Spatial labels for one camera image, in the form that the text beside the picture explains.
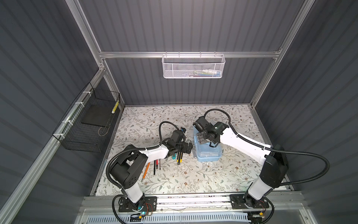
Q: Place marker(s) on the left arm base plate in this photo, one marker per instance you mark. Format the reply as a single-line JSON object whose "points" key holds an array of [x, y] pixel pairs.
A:
{"points": [[145, 203]]}

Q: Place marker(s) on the markers in white basket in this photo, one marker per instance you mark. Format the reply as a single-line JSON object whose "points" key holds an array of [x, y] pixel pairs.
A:
{"points": [[204, 74]]}

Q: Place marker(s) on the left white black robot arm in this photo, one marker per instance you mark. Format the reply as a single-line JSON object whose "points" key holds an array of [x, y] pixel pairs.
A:
{"points": [[124, 169]]}

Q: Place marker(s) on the orange pencil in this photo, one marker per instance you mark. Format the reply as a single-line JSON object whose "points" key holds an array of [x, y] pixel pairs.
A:
{"points": [[146, 171]]}

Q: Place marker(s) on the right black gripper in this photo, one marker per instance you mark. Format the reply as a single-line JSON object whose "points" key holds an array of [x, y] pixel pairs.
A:
{"points": [[200, 139]]}

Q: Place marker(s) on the blue plastic tool box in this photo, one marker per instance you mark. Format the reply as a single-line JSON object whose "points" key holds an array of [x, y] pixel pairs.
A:
{"points": [[205, 153]]}

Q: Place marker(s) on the white wire mesh basket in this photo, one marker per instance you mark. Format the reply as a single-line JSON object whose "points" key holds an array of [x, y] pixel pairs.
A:
{"points": [[174, 66]]}

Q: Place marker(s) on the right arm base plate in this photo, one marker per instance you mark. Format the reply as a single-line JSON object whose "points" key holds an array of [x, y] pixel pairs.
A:
{"points": [[241, 201]]}

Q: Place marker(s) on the yellow black utility knife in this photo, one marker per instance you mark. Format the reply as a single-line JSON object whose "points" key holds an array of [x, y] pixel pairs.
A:
{"points": [[179, 160]]}

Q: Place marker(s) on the black wire mesh basket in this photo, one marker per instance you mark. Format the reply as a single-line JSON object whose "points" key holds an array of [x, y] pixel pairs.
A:
{"points": [[73, 135]]}

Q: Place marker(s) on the white slotted cable duct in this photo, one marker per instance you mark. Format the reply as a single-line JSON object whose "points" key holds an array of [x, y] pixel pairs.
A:
{"points": [[186, 218]]}

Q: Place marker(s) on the black foam pad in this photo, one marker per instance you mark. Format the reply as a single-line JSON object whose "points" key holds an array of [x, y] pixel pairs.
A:
{"points": [[100, 116]]}

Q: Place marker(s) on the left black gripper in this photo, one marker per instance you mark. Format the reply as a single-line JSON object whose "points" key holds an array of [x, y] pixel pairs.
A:
{"points": [[184, 149]]}

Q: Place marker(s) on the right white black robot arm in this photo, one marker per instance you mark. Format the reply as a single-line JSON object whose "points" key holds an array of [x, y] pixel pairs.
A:
{"points": [[274, 164]]}

